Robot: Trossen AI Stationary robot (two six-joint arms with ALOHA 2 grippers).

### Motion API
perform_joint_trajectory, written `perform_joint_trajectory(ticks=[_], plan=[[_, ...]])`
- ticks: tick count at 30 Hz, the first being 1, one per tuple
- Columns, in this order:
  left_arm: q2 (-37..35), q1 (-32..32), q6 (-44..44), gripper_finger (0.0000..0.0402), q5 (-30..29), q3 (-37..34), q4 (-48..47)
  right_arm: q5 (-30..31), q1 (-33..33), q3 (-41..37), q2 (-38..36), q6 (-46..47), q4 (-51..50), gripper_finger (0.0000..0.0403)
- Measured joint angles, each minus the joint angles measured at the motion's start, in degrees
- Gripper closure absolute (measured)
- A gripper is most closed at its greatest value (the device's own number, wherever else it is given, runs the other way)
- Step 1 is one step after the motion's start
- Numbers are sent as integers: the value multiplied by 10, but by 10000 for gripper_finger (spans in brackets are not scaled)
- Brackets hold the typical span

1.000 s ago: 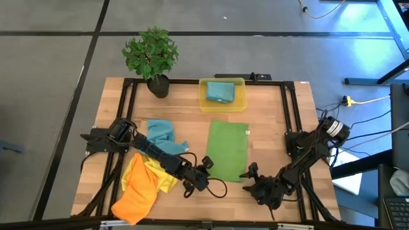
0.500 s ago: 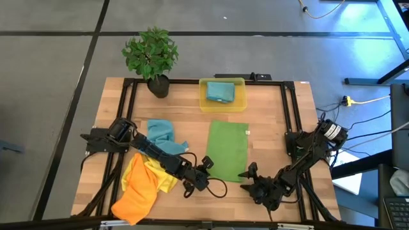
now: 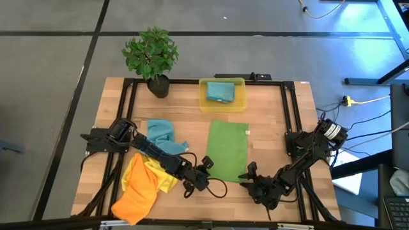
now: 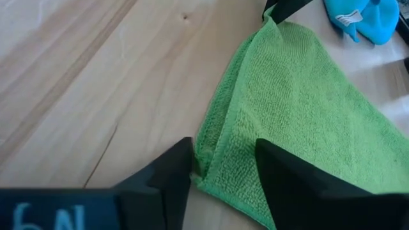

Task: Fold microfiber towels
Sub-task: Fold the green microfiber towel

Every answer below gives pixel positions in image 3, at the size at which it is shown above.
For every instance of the green plant in black pot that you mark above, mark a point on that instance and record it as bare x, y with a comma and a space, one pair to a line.
150, 54

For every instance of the silver metal bracket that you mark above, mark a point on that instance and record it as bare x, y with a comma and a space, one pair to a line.
295, 226
118, 223

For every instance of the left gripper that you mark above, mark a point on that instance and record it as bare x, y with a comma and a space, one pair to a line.
195, 179

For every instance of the black desk frame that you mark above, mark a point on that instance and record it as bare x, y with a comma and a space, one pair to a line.
361, 81

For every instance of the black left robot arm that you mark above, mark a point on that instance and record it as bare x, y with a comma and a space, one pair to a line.
159, 156

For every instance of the black laptop keyboard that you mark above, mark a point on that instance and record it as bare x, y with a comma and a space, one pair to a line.
397, 212

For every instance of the black bar device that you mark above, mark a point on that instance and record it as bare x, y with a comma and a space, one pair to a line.
236, 76

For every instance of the grey crumpled bag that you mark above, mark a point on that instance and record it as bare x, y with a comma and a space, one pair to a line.
401, 182

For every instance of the green microfiber towel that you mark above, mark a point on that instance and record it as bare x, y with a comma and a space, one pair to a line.
228, 150

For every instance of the yellow translucent plastic bin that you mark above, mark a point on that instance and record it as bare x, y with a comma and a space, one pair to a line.
223, 108

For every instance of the blue microfiber towel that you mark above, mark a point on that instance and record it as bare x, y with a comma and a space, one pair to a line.
161, 132
220, 92

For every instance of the yellow microfiber towel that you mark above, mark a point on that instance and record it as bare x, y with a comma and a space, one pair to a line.
163, 180

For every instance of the orange microfiber towel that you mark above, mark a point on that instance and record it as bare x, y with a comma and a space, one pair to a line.
137, 191

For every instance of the black aluminium table frame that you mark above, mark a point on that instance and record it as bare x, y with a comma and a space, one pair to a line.
289, 86

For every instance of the yellow power plug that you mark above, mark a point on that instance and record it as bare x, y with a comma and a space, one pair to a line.
348, 101

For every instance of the white paper sheet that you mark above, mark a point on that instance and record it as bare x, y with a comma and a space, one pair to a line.
350, 183

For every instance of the dark grey monitor back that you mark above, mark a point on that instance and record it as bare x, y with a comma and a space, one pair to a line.
399, 127

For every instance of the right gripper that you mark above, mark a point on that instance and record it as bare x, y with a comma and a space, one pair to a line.
265, 191

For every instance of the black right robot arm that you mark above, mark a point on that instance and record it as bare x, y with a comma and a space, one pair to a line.
294, 169

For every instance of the black rig crossbeam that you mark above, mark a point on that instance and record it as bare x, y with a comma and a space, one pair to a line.
64, 222

